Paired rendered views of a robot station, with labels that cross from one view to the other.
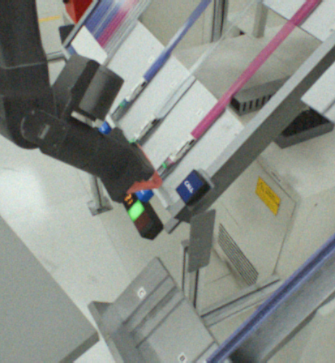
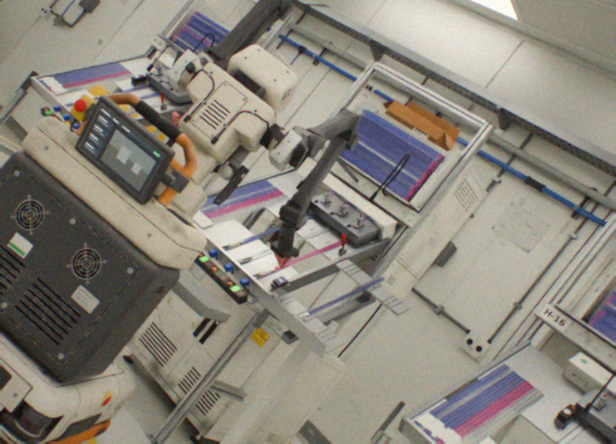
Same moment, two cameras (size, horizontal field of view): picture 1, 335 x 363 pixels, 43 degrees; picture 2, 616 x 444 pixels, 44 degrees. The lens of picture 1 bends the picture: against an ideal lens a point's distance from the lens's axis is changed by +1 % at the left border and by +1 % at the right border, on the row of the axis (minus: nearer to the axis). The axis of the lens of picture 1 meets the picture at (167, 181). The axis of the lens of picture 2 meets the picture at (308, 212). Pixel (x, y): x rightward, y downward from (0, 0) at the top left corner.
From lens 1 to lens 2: 2.61 m
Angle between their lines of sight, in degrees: 53
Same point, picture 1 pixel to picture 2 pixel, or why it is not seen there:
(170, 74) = (258, 245)
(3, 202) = not seen: outside the picture
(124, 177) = (291, 251)
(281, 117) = (313, 277)
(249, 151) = (298, 283)
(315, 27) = (329, 255)
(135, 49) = (232, 228)
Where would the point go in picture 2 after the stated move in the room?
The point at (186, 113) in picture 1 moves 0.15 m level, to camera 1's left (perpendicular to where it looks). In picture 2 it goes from (269, 261) to (242, 241)
